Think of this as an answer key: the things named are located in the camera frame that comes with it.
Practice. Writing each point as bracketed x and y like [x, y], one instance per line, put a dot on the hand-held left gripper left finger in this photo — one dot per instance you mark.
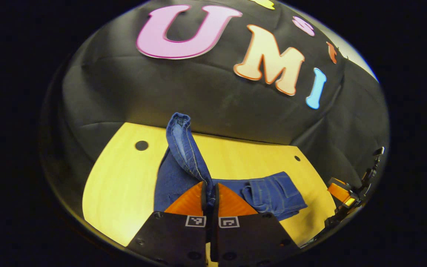
[176, 237]

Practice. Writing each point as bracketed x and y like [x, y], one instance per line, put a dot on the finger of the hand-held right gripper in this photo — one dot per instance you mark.
[341, 192]

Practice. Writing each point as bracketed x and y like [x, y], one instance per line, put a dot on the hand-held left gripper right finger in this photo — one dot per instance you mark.
[247, 237]

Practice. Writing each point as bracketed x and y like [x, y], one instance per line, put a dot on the blue denim jeans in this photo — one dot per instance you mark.
[269, 193]

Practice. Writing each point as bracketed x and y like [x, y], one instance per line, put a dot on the black backdrop cloth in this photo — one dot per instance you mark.
[161, 92]

